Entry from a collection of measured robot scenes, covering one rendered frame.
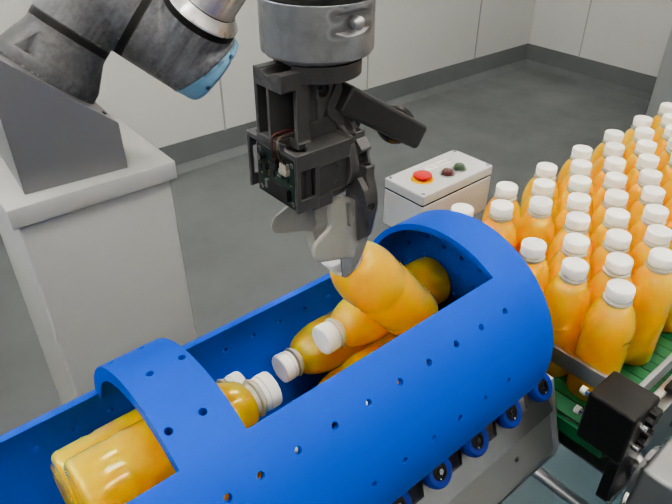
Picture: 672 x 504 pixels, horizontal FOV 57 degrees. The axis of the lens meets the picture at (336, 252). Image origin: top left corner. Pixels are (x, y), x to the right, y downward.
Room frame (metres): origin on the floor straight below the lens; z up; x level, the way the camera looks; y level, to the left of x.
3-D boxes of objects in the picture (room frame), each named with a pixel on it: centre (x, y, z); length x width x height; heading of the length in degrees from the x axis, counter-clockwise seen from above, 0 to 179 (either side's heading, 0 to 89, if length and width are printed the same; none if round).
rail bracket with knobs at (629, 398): (0.59, -0.39, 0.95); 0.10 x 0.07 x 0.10; 40
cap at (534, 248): (0.81, -0.31, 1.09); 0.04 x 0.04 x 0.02
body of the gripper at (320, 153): (0.49, 0.02, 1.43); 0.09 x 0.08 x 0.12; 130
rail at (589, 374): (0.77, -0.29, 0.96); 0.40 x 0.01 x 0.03; 40
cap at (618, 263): (0.77, -0.43, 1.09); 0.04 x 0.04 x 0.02
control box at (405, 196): (1.07, -0.20, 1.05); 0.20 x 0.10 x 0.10; 130
